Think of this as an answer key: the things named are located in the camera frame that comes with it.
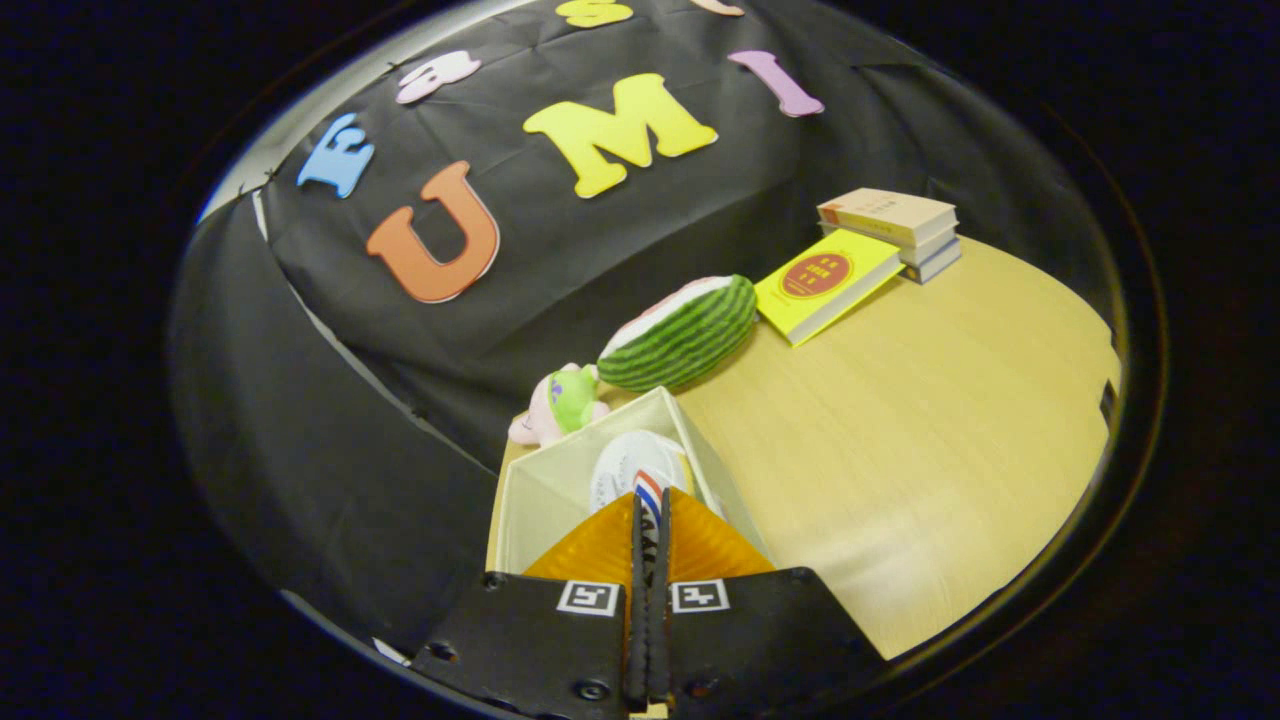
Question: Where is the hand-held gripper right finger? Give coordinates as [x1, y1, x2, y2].
[655, 488, 886, 716]

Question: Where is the beige book with orange spine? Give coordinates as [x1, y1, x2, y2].
[817, 188, 959, 248]

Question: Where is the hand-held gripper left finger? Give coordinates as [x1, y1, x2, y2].
[410, 490, 646, 716]

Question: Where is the watermelon slice plush toy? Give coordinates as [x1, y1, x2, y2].
[597, 274, 759, 392]

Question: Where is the white shoe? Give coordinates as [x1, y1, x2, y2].
[588, 430, 696, 586]

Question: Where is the thin grey-blue book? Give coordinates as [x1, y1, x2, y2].
[905, 240, 963, 285]

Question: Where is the beige fabric storage box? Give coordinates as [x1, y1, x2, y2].
[487, 386, 771, 581]

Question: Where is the pink and green plush toy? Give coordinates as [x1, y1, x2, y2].
[508, 362, 611, 448]

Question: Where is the thin white book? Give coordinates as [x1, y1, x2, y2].
[898, 228, 961, 267]

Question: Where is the yellow book with red circle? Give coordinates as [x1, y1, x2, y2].
[754, 229, 906, 347]

